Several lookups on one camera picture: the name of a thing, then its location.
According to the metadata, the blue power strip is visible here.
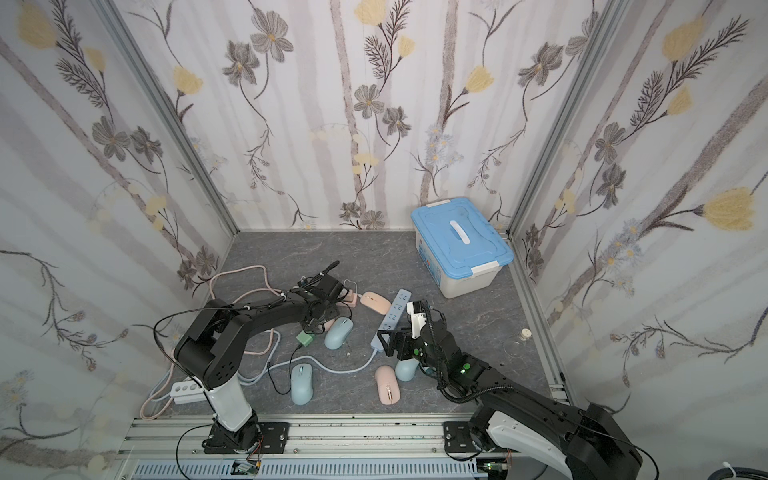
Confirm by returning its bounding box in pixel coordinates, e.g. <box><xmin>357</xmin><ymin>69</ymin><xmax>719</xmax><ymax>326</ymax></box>
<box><xmin>370</xmin><ymin>289</ymin><xmax>412</xmax><ymax>352</ymax></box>

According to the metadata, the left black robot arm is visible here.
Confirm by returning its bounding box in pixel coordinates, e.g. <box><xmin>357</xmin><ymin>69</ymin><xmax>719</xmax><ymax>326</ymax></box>
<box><xmin>173</xmin><ymin>261</ymin><xmax>346</xmax><ymax>454</ymax></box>

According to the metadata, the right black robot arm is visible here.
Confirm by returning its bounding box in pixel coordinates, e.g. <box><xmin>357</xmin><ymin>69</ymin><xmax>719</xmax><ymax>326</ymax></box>
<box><xmin>377</xmin><ymin>300</ymin><xmax>643</xmax><ymax>479</ymax></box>

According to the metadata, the blue mouse right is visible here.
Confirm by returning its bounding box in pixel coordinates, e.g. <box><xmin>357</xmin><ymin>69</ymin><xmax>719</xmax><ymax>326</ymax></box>
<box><xmin>395</xmin><ymin>359</ymin><xmax>419</xmax><ymax>382</ymax></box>

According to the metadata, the blue mouse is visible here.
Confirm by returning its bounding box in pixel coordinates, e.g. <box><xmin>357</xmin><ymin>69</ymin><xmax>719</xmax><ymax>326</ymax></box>
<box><xmin>290</xmin><ymin>363</ymin><xmax>314</xmax><ymax>406</ymax></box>
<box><xmin>395</xmin><ymin>359</ymin><xmax>419</xmax><ymax>382</ymax></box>
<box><xmin>324</xmin><ymin>317</ymin><xmax>354</xmax><ymax>350</ymax></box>

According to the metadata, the blue mouse middle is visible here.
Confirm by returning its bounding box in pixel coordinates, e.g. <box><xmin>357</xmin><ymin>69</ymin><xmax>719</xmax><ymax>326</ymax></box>
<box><xmin>324</xmin><ymin>317</ymin><xmax>354</xmax><ymax>350</ymax></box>

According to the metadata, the pink mouse back right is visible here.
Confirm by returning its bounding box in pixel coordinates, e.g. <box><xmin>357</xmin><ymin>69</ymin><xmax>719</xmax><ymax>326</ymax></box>
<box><xmin>359</xmin><ymin>291</ymin><xmax>391</xmax><ymax>316</ymax></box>

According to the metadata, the pink mouse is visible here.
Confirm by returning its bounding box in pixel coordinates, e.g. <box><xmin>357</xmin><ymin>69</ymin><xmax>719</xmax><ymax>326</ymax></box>
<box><xmin>374</xmin><ymin>365</ymin><xmax>401</xmax><ymax>405</ymax></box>
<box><xmin>359</xmin><ymin>291</ymin><xmax>391</xmax><ymax>316</ymax></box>

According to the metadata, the pink mouse front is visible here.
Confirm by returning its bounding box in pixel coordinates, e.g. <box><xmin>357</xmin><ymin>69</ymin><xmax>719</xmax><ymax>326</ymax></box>
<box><xmin>374</xmin><ymin>365</ymin><xmax>401</xmax><ymax>405</ymax></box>

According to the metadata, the blue mouse front left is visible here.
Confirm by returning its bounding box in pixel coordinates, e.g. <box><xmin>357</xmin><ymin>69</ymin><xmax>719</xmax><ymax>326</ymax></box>
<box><xmin>290</xmin><ymin>363</ymin><xmax>314</xmax><ymax>406</ymax></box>

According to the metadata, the light green loose charger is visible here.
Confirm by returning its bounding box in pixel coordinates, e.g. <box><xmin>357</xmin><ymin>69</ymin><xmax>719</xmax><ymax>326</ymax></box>
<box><xmin>296</xmin><ymin>331</ymin><xmax>315</xmax><ymax>347</ymax></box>

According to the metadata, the blue lid storage box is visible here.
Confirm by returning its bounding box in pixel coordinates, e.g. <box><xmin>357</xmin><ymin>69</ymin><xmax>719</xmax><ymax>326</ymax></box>
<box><xmin>411</xmin><ymin>197</ymin><xmax>514</xmax><ymax>299</ymax></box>

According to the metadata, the white power strip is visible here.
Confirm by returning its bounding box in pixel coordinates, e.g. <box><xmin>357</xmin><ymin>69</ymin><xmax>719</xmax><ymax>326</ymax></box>
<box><xmin>170</xmin><ymin>380</ymin><xmax>207</xmax><ymax>405</ymax></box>

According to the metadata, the pink power strip cable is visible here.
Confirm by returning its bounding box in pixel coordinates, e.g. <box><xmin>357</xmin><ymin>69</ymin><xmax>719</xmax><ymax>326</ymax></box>
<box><xmin>139</xmin><ymin>265</ymin><xmax>295</xmax><ymax>420</ymax></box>

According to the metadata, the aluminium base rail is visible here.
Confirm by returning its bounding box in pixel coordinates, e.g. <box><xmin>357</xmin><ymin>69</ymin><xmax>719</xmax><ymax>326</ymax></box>
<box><xmin>113</xmin><ymin>412</ymin><xmax>619</xmax><ymax>480</ymax></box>

